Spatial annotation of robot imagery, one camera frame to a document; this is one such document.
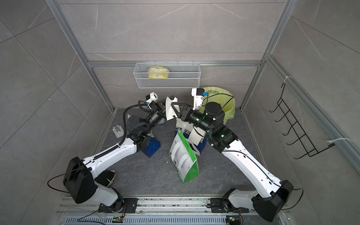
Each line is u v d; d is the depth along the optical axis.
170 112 0.58
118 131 1.04
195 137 0.80
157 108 0.55
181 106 0.60
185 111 0.52
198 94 0.53
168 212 0.73
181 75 1.01
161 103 0.58
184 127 0.82
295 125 0.68
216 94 0.52
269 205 0.36
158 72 0.88
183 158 0.67
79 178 0.42
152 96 0.62
